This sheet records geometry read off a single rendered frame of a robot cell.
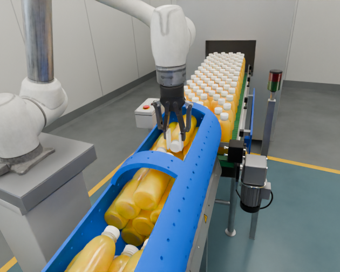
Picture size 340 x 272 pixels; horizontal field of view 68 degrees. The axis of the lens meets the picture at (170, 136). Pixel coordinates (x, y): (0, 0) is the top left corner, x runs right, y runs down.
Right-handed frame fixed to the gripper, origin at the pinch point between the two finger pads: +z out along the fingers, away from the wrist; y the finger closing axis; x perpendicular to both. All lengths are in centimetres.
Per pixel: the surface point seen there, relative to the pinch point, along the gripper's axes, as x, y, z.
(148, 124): 41, -28, 17
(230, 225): 66, 18, 109
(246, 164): 38, 25, 33
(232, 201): 66, 18, 84
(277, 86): 66, 36, 1
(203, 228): -8.1, 11.8, 31.5
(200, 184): -15.8, 12.2, 4.4
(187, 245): -35.0, 12.9, 6.7
